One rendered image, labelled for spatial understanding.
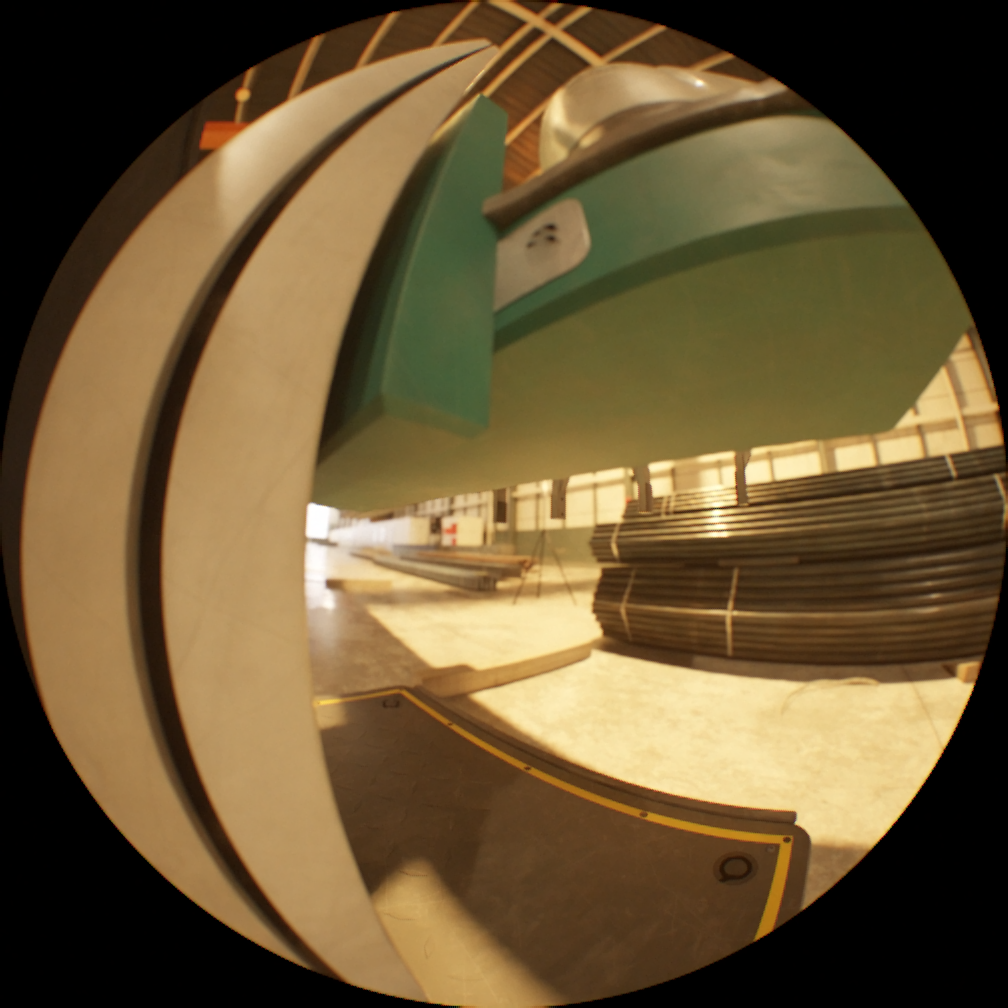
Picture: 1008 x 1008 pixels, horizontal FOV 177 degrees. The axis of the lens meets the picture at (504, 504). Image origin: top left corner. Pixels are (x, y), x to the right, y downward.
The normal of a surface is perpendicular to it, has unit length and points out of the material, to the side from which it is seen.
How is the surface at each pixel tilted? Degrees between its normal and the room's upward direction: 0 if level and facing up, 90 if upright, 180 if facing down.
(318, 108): 90
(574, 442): 180
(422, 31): 170
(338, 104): 90
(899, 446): 90
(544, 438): 180
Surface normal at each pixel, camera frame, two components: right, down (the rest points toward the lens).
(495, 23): 0.11, 0.99
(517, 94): -0.16, 0.96
